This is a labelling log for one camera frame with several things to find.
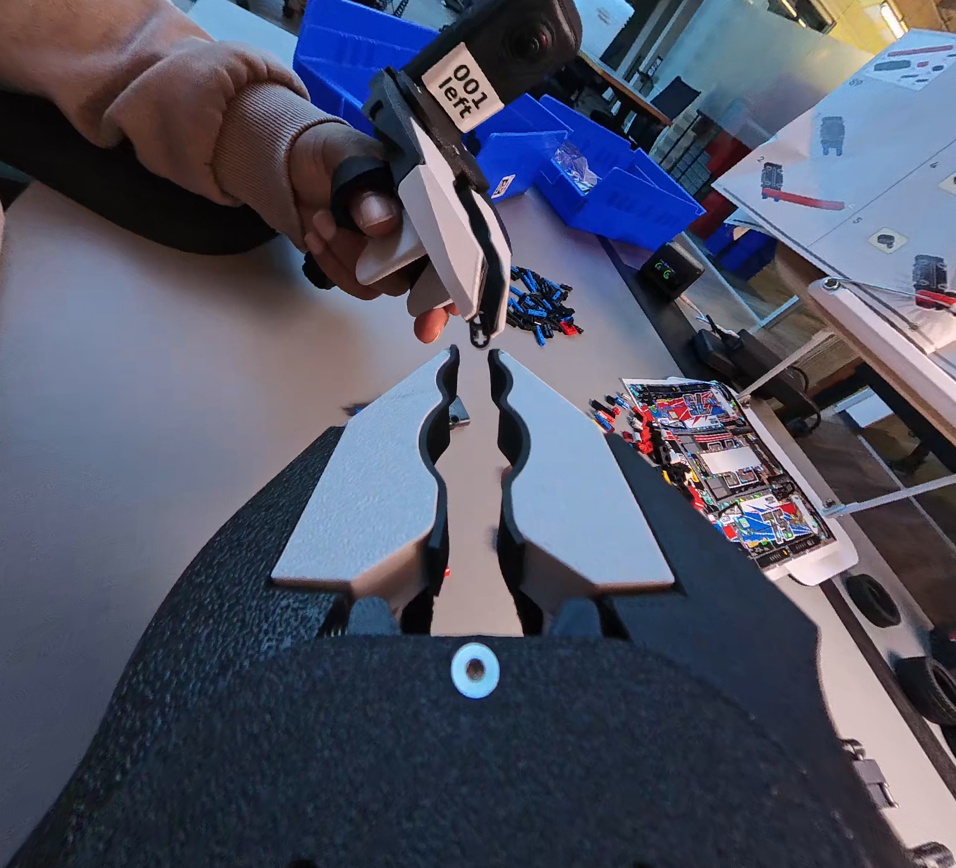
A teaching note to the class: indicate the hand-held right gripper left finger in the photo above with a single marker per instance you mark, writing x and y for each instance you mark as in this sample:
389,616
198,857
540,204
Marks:
366,502

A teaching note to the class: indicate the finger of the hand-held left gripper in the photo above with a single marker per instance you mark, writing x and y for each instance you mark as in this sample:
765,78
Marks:
500,263
448,226

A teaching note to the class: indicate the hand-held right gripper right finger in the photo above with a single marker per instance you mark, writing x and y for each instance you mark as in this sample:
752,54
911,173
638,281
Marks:
582,509

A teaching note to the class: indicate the black lego link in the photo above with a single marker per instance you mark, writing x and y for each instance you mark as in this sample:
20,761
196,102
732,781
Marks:
480,335

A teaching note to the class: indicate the black lego panel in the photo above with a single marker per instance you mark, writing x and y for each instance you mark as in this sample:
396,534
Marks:
457,414

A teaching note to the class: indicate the person's left forearm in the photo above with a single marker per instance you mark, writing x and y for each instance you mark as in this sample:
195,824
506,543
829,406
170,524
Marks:
149,62

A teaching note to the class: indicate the pile of mixed lego pieces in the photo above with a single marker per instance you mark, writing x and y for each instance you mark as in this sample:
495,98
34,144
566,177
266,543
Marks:
642,435

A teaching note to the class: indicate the lego instruction booklet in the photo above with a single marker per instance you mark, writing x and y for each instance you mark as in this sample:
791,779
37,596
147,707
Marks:
859,174

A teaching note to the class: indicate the person's left hand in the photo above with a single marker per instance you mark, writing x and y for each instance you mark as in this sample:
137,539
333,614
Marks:
321,211

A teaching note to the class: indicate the pile of black blue pins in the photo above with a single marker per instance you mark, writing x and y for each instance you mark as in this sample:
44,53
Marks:
541,304

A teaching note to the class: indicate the small crinkled plastic bag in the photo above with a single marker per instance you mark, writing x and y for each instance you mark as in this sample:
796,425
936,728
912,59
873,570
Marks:
575,166

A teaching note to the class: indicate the colourful sticker sheet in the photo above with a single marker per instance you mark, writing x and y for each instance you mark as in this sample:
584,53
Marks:
732,472

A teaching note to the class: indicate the blue bin with label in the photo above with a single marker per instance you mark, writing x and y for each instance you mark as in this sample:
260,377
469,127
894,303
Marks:
351,47

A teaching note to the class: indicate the black device with green display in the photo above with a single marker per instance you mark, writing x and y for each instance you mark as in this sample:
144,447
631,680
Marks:
670,271

